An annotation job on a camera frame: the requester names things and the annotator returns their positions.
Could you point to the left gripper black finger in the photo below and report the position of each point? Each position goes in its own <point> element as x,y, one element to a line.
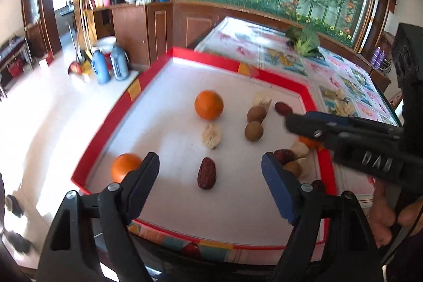
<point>331,136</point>

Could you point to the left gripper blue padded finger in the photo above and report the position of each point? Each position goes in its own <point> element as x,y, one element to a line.
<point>318,120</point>

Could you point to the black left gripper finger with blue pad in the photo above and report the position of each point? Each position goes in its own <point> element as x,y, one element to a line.
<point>331,239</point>

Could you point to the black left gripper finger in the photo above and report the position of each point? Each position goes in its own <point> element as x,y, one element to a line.
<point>70,252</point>

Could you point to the dark red jujube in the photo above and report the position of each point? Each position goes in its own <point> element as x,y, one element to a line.
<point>207,175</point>

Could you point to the brown longan fruit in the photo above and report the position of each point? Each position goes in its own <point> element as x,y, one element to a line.
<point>294,167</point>

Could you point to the person's hand holding gripper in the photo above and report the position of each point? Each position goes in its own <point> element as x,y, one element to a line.
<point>382,217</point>

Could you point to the beige peeled fruit chunk top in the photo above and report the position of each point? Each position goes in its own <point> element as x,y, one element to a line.
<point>340,94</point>

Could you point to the red jujube upper tray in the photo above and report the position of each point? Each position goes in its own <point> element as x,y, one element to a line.
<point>283,109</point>

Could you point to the beige chunk tray corner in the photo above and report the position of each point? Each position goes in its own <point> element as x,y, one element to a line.
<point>262,99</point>

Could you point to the brown longan upper tray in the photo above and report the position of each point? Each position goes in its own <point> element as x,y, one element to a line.
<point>256,114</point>

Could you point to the brown longan on table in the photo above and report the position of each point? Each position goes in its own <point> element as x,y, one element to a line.
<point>254,131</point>

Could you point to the purple bottle right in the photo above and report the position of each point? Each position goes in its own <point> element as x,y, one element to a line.
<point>380,59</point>

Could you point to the purple bottle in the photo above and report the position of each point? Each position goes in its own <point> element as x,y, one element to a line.
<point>375,55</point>
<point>380,59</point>

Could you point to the green bok choy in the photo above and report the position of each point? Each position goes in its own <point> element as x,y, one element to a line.
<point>304,41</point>

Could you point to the purple bottle left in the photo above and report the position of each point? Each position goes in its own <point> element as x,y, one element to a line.
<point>375,55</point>

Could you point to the red white tray box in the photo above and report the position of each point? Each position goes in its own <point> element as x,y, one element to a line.
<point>237,220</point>

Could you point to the beige fruit chunk in tray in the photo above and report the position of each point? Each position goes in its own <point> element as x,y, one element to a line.
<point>211,136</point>

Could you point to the orange tangerine in tray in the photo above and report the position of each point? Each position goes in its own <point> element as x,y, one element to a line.
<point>208,105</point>

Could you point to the grey blue thermos flask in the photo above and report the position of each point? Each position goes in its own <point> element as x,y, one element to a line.
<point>119,61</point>

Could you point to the wooden sideboard cabinet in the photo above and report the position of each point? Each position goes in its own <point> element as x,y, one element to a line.
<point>146,32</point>

